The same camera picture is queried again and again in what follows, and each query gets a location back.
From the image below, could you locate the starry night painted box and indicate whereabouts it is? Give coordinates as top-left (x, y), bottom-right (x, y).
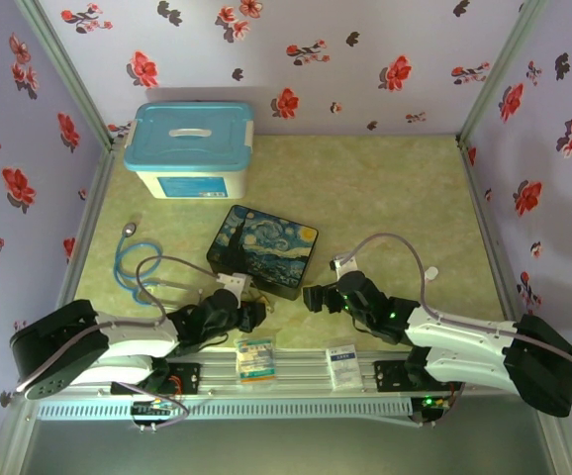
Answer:
top-left (206, 204), bottom-right (320, 302)

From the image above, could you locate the yellow green packet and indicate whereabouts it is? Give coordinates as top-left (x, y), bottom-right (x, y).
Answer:
top-left (234, 337), bottom-right (278, 384)

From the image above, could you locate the clear plastic container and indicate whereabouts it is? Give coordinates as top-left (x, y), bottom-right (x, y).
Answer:
top-left (154, 279), bottom-right (204, 314)

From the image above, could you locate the white blue packet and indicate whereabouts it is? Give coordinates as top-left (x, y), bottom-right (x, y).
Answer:
top-left (325, 342), bottom-right (365, 393)

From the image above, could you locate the left controller board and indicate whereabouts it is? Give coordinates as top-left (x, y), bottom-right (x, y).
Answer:
top-left (131, 399), bottom-right (174, 428)

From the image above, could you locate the controller board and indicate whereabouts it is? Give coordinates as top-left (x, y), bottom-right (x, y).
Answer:
top-left (131, 399), bottom-right (174, 428)
top-left (411, 393), bottom-right (454, 428)

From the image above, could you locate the right controller board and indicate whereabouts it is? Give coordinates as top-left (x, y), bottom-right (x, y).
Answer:
top-left (411, 393), bottom-right (454, 428)

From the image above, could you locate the blue stethoscope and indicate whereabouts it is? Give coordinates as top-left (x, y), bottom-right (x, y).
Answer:
top-left (113, 222), bottom-right (171, 304)

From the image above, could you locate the grey metal panel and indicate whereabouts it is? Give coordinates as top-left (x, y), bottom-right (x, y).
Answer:
top-left (16, 415), bottom-right (557, 475)

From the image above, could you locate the white storage box blue lid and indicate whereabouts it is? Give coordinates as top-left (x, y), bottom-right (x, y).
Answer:
top-left (123, 101), bottom-right (256, 201)

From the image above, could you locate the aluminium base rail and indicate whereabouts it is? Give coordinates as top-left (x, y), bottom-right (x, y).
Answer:
top-left (110, 347), bottom-right (465, 397)

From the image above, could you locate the white slotted cable duct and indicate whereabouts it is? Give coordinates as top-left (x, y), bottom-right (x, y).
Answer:
top-left (35, 397), bottom-right (412, 423)

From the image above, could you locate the aluminium frame rail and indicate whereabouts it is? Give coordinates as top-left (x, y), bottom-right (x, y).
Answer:
top-left (53, 142), bottom-right (119, 347)
top-left (456, 138), bottom-right (523, 323)

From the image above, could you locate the aluminium frame post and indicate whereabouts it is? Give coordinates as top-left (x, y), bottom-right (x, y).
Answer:
top-left (16, 0), bottom-right (119, 149)
top-left (0, 395), bottom-right (43, 475)
top-left (456, 0), bottom-right (550, 147)
top-left (535, 410), bottom-right (572, 475)

